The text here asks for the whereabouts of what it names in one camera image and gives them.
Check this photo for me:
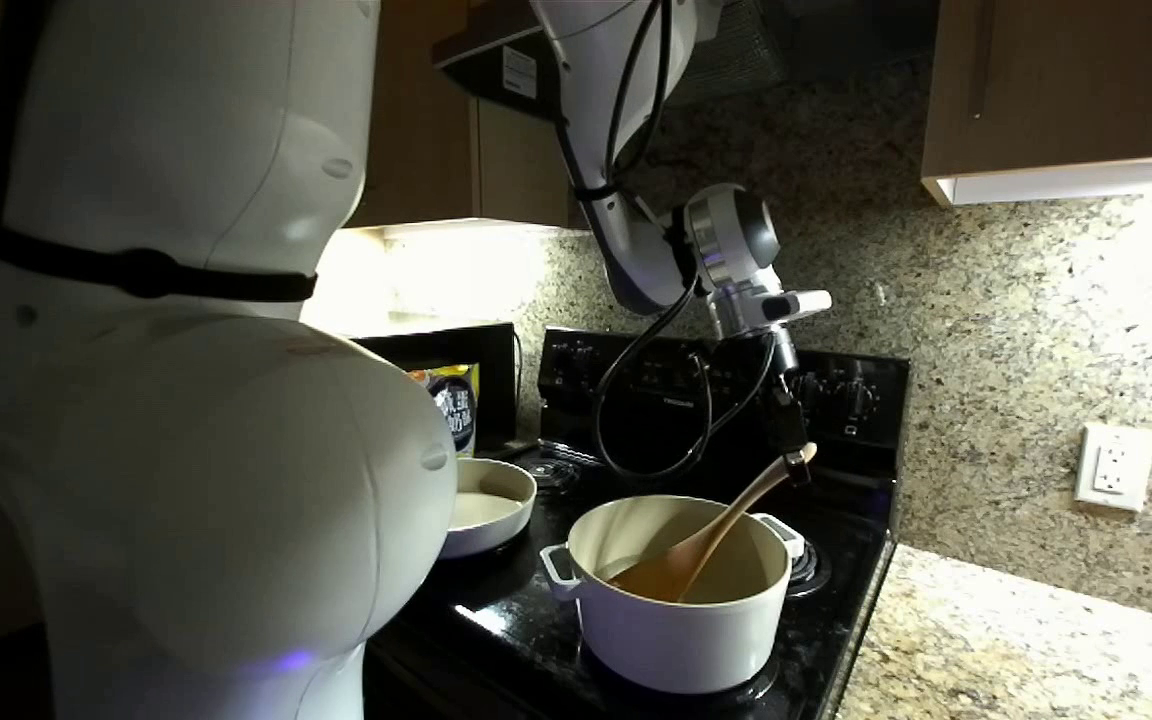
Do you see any black strap around robot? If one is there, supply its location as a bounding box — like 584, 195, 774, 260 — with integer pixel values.
0, 230, 319, 307

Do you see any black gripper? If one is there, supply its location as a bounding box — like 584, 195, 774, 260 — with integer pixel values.
760, 350, 825, 475

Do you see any black electric stove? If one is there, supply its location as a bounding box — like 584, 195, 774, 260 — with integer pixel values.
363, 325, 916, 720

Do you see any white pot with handles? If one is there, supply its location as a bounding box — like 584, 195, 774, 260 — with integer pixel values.
538, 488, 811, 702

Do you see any range hood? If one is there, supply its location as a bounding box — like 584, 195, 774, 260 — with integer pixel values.
427, 0, 571, 133

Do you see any white wall outlet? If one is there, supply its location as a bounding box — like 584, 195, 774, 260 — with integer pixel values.
1073, 421, 1152, 522

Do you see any white bowl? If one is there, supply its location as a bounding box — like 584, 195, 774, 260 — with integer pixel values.
439, 452, 543, 564

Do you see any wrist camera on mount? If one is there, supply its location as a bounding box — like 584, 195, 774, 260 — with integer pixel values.
757, 283, 840, 371

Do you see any black microwave oven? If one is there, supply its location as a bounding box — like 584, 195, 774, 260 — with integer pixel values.
356, 321, 523, 463

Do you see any brown upper cabinet with handles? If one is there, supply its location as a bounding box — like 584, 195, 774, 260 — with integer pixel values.
916, 0, 1152, 214

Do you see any brown upper cabinet plain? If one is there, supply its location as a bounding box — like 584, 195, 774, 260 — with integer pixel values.
349, 0, 579, 238

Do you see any wooden spoon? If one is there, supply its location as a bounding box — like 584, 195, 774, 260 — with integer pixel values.
619, 441, 825, 605

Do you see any yellow black snack bag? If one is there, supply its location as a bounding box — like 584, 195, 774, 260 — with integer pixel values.
411, 361, 490, 460

